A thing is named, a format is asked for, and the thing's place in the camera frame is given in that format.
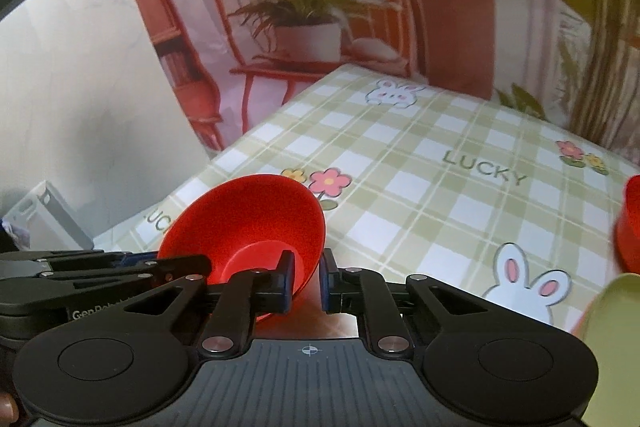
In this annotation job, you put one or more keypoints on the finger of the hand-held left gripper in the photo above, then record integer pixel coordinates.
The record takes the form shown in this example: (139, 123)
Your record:
(75, 260)
(150, 271)

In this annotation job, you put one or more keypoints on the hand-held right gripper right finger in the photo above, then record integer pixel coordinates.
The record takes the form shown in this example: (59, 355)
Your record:
(325, 284)

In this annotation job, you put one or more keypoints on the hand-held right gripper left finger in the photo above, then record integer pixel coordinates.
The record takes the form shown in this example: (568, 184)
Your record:
(286, 284)

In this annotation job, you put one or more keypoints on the red bowl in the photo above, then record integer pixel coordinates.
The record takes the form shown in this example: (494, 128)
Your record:
(631, 227)
(240, 217)

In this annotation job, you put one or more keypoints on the person's left hand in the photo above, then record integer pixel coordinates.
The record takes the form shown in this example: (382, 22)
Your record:
(7, 411)

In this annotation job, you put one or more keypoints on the white box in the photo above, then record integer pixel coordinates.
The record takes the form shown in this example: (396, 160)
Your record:
(50, 217)

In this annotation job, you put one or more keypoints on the green checked rabbit tablecloth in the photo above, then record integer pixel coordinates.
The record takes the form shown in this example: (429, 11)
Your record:
(425, 207)

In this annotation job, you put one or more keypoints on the green oval plate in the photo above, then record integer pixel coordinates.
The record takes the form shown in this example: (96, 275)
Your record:
(620, 332)

